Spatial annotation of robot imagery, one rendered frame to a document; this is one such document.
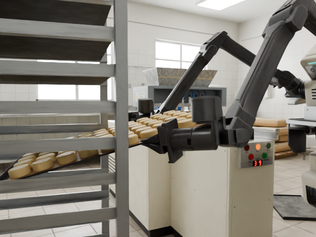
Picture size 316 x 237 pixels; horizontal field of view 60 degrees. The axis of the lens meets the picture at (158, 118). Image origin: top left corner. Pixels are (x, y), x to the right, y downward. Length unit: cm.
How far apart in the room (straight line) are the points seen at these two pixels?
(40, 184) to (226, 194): 112
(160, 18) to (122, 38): 538
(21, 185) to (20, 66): 27
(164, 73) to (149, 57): 363
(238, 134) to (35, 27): 52
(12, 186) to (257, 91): 62
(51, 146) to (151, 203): 155
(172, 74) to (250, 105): 149
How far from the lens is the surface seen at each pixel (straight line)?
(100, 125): 111
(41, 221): 74
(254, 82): 73
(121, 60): 67
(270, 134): 174
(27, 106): 69
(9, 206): 119
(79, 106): 68
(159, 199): 219
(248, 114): 70
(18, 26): 71
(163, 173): 214
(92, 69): 69
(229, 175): 157
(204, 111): 63
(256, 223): 180
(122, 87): 66
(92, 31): 70
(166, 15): 615
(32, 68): 69
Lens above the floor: 107
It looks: 4 degrees down
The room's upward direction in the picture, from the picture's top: straight up
